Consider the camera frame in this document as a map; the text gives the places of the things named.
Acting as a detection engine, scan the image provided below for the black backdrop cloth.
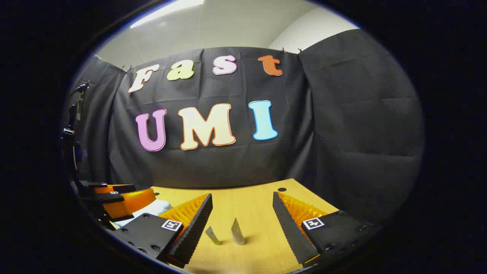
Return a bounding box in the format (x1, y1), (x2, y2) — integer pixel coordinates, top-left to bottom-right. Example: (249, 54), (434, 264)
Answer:
(63, 29), (425, 226)

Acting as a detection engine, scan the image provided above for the large white cream tube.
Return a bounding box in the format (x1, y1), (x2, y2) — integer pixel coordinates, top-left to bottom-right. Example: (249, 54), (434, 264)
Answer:
(231, 217), (246, 246)

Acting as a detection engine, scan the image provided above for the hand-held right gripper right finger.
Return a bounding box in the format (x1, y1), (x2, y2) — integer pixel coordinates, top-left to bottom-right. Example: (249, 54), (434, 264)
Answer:
(272, 191), (381, 266)

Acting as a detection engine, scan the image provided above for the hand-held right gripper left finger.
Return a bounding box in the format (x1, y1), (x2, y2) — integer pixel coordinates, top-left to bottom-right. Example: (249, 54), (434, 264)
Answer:
(114, 193), (214, 266)

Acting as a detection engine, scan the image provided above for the small white cream tube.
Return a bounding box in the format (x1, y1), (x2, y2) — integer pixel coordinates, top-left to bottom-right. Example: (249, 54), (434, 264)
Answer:
(205, 226), (221, 246)

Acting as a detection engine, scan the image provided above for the white suitcase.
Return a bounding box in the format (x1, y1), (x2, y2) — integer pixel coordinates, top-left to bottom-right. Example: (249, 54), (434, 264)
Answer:
(112, 199), (172, 229)

